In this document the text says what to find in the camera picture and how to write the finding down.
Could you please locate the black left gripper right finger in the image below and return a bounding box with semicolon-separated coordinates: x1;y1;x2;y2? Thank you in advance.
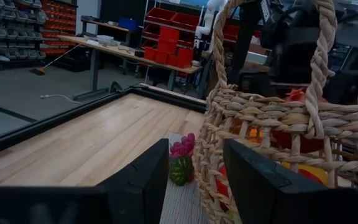
223;139;358;224

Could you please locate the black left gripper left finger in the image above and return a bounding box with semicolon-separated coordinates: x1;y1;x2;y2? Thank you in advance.
0;139;170;224

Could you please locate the yellow fruit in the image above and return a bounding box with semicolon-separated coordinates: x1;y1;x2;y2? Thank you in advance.
280;161;329;187

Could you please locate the red yellow peach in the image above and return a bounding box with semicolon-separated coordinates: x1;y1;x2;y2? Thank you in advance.
215;164;230;197

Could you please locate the red tomato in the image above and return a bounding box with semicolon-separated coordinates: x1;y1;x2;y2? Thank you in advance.
271;129;323;154

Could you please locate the orange fruit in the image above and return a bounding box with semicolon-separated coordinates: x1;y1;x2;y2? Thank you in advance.
228;118;264;144

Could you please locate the woven straw basket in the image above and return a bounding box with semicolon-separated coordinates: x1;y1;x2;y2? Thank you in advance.
193;0;358;224

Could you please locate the grey woven table mat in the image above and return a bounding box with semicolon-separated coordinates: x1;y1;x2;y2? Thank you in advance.
159;133;211;224

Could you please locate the watermelon slice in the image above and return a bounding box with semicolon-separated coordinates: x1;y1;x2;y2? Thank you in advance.
168;154;195;187

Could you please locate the pink grape bunch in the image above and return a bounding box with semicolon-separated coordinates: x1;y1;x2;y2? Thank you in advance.
169;133;196;158

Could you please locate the red spiky fruit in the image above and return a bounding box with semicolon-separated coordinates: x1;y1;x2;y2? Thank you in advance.
283;88;306;104

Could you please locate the broom with orange head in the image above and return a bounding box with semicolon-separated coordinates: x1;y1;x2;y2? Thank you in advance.
29;43;82;75

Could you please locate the wooden work table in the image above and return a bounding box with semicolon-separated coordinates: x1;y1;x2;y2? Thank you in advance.
57;34;203;100

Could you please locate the red storage bin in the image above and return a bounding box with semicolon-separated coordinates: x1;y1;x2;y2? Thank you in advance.
176;47;195;68
157;40;178;54
144;46;158;62
159;27;180;43

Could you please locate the clear plastic container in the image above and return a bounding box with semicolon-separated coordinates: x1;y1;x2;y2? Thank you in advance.
96;34;114;45

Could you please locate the orange bin storage rack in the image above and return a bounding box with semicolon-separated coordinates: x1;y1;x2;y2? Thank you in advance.
40;0;78;57

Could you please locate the grey bin storage rack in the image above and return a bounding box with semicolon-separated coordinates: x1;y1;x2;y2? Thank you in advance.
0;0;48;68

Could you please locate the blue storage bin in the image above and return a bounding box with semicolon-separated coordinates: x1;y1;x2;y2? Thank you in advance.
118;17;141;32

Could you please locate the metal rack with red trays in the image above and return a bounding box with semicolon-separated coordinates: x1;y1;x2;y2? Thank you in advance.
140;0;205;50

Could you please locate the black table edge frame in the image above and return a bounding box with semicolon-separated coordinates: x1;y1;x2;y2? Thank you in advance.
0;83;208;160

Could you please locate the white floor cable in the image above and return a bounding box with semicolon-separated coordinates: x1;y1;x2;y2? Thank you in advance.
40;94;84;105

